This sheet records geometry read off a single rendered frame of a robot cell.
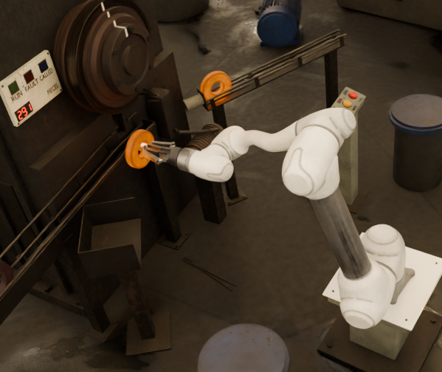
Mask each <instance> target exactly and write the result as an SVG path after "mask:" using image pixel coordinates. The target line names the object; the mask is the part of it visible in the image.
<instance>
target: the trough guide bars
mask: <svg viewBox="0 0 442 372"><path fill-rule="evenodd" d="M338 31H339V29H337V30H334V31H333V32H330V33H328V34H327V35H324V36H322V37H320V38H318V39H316V40H314V41H312V42H310V43H307V44H305V45H303V46H301V47H299V48H297V49H295V50H293V51H290V52H288V53H286V54H285V55H282V56H280V57H279V58H276V59H274V60H272V61H270V62H268V63H265V64H264V65H262V66H259V67H257V68H255V69H253V70H251V71H249V72H247V73H245V74H243V75H240V76H238V77H236V78H234V79H232V80H231V82H233V81H235V82H234V83H232V86H234V85H235V84H237V83H240V82H241V81H243V80H246V79H247V78H249V79H248V80H246V81H244V82H243V83H240V84H238V85H237V86H234V87H232V88H230V89H227V90H226V91H224V92H222V93H220V94H217V95H216V96H214V97H211V98H209V99H207V100H206V103H207V102H209V103H207V105H211V107H212V109H216V105H215V102H217V101H219V100H221V99H223V98H225V97H227V96H229V95H231V94H233V93H235V92H237V91H240V90H242V89H244V88H246V87H247V86H250V85H252V84H253V83H255V86H256V89H257V88H259V87H260V82H259V80H262V79H264V78H267V77H268V76H270V75H273V74H274V73H276V72H279V71H280V70H283V69H285V68H287V67H289V66H291V65H293V64H295V63H297V62H298V66H299V68H300V67H302V66H303V61H302V60H304V59H306V58H308V57H310V56H312V55H314V54H316V53H318V52H320V51H322V50H324V49H327V48H329V47H331V46H333V45H334V44H337V43H339V42H340V46H341V47H343V46H344V45H345V42H344V40H345V39H347V37H346V35H347V34H346V33H344V34H342V35H340V36H338V37H337V35H339V34H340V32H338ZM336 32H338V33H336ZM329 35H332V36H330V37H328V36H329ZM344 36H345V37H344ZM326 37H328V38H326ZM323 38H325V39H323ZM331 38H332V40H330V41H327V40H329V39H331ZM321 39H323V40H321ZM337 39H339V40H338V41H335V40H337ZM319 40H321V41H319ZM317 41H319V42H317ZM324 41H327V42H325V43H324V44H321V43H322V42H324ZM333 41H335V42H333ZM315 42H317V43H315ZM331 42H333V43H332V44H329V43H331ZM313 43H315V44H313ZM311 44H313V45H311ZM318 44H321V45H319V46H317V47H315V46H316V45H318ZM327 44H328V45H327ZM309 45H311V46H309ZM325 45H327V46H325ZM323 46H324V47H323ZM304 47H306V48H305V49H302V48H304ZM312 47H315V48H313V49H311V50H309V51H307V52H304V51H306V50H308V49H310V48H312ZM320 47H323V48H321V49H319V48H320ZM300 49H302V50H300ZM316 49H318V50H317V51H315V52H313V51H314V50H316ZM298 50H300V51H299V52H296V51H298ZM295 52H296V53H295ZM301 52H304V53H303V54H301V55H298V54H300V53H301ZM310 52H312V53H311V54H309V53H310ZM307 54H308V55H307ZM288 55H289V56H288ZM295 55H298V56H297V57H295ZM304 55H305V56H304ZM286 56H288V57H286ZM302 56H304V57H302ZM284 57H286V58H284ZM281 58H284V59H282V60H280V59H281ZM289 58H291V59H290V60H288V59H289ZM296 59H297V60H296ZM278 60H280V61H278ZM285 60H288V61H286V62H284V63H282V64H280V65H278V66H276V67H274V68H272V69H269V68H271V67H273V66H275V65H277V64H279V63H281V62H283V61H285ZM294 60H296V61H294ZM275 61H278V62H276V63H274V62H275ZM292 61H294V62H292ZM290 62H292V63H290ZM271 63H272V64H271ZM287 63H290V64H287ZM269 64H271V65H269ZM286 64H287V65H286ZM267 65H269V66H267ZM284 65H285V66H284ZM265 66H267V67H265ZM281 66H283V67H281ZM263 67H265V68H263ZM279 67H281V68H279ZM261 68H263V69H261ZM277 68H279V69H277ZM259 69H261V70H259ZM266 69H269V70H267V71H265V72H263V73H261V74H259V75H257V76H255V77H253V76H254V75H256V74H258V73H260V72H262V71H264V70H266ZM275 69H277V70H275ZM257 70H259V71H257ZM273 70H275V71H273ZM255 71H257V72H255ZM271 71H273V72H271ZM253 72H254V73H253ZM269 72H271V73H269ZM267 73H269V74H267ZM266 74H267V75H266ZM246 75H248V76H246ZM262 75H264V76H263V77H260V76H262ZM244 76H246V77H244ZM242 77H244V78H242ZM259 77H260V78H259ZM240 78H242V79H240ZM238 79H240V80H238ZM236 80H238V81H236ZM252 80H254V81H252ZM250 81H252V82H251V83H248V82H250ZM246 83H248V84H246ZM244 84H246V85H244ZM242 85H244V86H242ZM220 86H221V85H220ZM220 86H217V87H215V88H214V89H211V91H212V92H213V91H215V90H217V89H220ZM239 86H242V87H240V88H238V87H239ZM236 88H238V89H236ZM233 89H236V90H234V91H232V90H233ZM217 91H218V90H217ZM230 91H232V92H230ZM227 92H230V93H228V94H226V93H227ZM223 94H224V95H223ZM221 95H223V96H221ZM219 96H221V97H219ZM217 97H219V98H217ZM215 98H217V99H215ZM214 99H215V100H214Z"/></svg>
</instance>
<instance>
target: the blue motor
mask: <svg viewBox="0 0 442 372"><path fill-rule="evenodd" d="M300 2H301V0H300V1H299V0H263V2H262V5H261V7H260V12H259V15H258V26H257V32H258V36H259V38H260V46H261V47H284V46H286V45H300V42H301V38H302V33H303V25H302V24H301V25H300V16H301V12H302V4H301V3H300Z"/></svg>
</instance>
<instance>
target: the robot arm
mask: <svg viewBox="0 0 442 372"><path fill-rule="evenodd" d="M355 127H356V120H355V117H354V115H353V113H352V112H351V111H349V110H347V109H346V108H327V109H323V110H321V111H317V112H314V113H313V114H310V115H308V116H306V117H304V118H302V119H300V120H298V121H297V122H295V123H293V124H292V125H290V126H289V127H287V128H285V129H283V130H282V131H279V132H277V133H276V134H268V133H265V132H262V131H256V130H251V131H245V130H243V129H242V128H241V127H239V126H231V127H229V128H226V129H224V130H223V131H222V132H221V133H220V134H219V135H218V136H217V137H216V138H215V139H214V140H213V141H212V143H211V144H210V146H208V147H207V148H205V149H203V150H201V151H197V150H193V149H190V148H179V147H176V144H175V142H159V141H151V143H146V142H143V143H142V144H141V145H140V147H139V151H142V152H143V156H144V157H146V158H148V159H149V160H151V161H153V162H155V163H156V164H157V165H160V163H161V162H168V163H169V164H171V165H172V166H176V167H178V168H179V170H182V171H186V172H188V173H192V174H194V175H196V176H197V177H199V178H201V179H206V180H208V181H212V182H226V181H227V180H229V179H230V177H231V176H232V173H233V170H234V167H233V164H232V163H231V161H232V160H235V159H237V158H238V157H240V156H241V155H243V154H245V153H246V152H247V151H248V149H249V146H250V145H256V146H258V147H259V148H262V149H263V150H265V151H270V152H280V151H288V152H287V154H286V157H285V159H284V161H283V168H282V177H283V183H284V185H285V186H286V187H287V189H288V190H290V191H291V192H292V193H294V194H296V195H298V196H305V197H306V198H308V199H309V200H310V203H311V205H312V207H313V208H314V212H315V213H316V215H317V218H318V220H319V222H320V225H321V227H322V229H323V231H324V233H325V236H326V238H327V239H328V243H329V244H330V246H331V249H332V251H333V253H334V256H335V258H336V260H337V262H338V264H339V267H340V270H339V272H338V275H337V280H338V284H339V296H340V299H341V301H340V308H341V312H342V316H343V317H344V318H345V320H346V321H347V322H348V323H349V324H350V325H352V326H354V327H357V328H363V329H365V328H370V327H373V326H375V325H376V324H377V323H379V322H380V321H381V319H382V318H383V317H384V315H385V314H386V312H387V310H388V308H389V305H390V304H391V305H394V304H396V303H397V299H398V296H399V295H400V294H401V292H402V290H403V289H404V287H405V286H406V285H407V283H408V282H409V280H410V279H411V278H412V277H414V276H415V270H414V269H411V268H407V267H405V261H406V251H405V244H404V240H403V238H402V237H401V235H400V233H399V232H398V231H397V230H396V229H394V228H392V227H391V226H388V225H386V224H379V225H376V226H372V227H371V228H369V229H368V230H367V232H366V233H365V234H364V235H363V236H362V240H361V238H360V237H359V234H358V232H357V229H356V226H355V224H354V222H353V219H352V217H351V214H350V212H349V209H348V207H347V205H346V203H345V200H344V197H343V195H342V192H341V190H340V188H339V166H338V156H337V153H338V151H339V149H340V148H341V146H342V144H343V142H344V139H346V138H348V137H349V136H350V135H351V134H352V133H353V132H354V130H355Z"/></svg>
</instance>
